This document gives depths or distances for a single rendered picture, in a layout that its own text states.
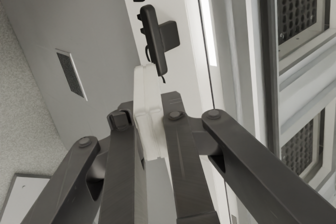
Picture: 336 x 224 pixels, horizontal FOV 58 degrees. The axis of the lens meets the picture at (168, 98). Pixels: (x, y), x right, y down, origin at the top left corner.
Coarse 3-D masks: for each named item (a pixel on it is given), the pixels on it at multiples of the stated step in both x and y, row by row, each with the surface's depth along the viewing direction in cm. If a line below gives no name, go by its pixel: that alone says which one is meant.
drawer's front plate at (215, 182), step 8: (168, 160) 48; (200, 160) 40; (208, 160) 39; (168, 168) 49; (208, 168) 40; (208, 176) 41; (216, 176) 40; (208, 184) 42; (216, 184) 40; (216, 192) 41; (224, 192) 42; (216, 200) 42; (224, 200) 43; (216, 208) 43; (224, 208) 43; (224, 216) 44
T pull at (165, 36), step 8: (144, 8) 29; (152, 8) 29; (144, 16) 29; (152, 16) 29; (144, 24) 30; (152, 24) 29; (160, 24) 31; (168, 24) 31; (176, 24) 32; (144, 32) 30; (152, 32) 30; (160, 32) 31; (168, 32) 31; (176, 32) 32; (152, 40) 30; (160, 40) 31; (168, 40) 31; (176, 40) 32; (152, 48) 31; (160, 48) 31; (168, 48) 32; (152, 56) 31; (160, 56) 31; (160, 64) 31; (160, 72) 32
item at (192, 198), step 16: (176, 112) 15; (176, 128) 14; (176, 144) 13; (192, 144) 13; (176, 160) 12; (192, 160) 12; (176, 176) 11; (192, 176) 11; (176, 192) 10; (192, 192) 10; (208, 192) 10; (176, 208) 10; (192, 208) 10; (208, 208) 10
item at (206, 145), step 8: (168, 96) 18; (176, 96) 18; (168, 104) 17; (176, 104) 17; (192, 120) 15; (200, 120) 15; (192, 128) 14; (200, 128) 14; (200, 136) 14; (208, 136) 14; (200, 144) 14; (208, 144) 14; (216, 144) 14; (200, 152) 15; (208, 152) 15; (216, 152) 14
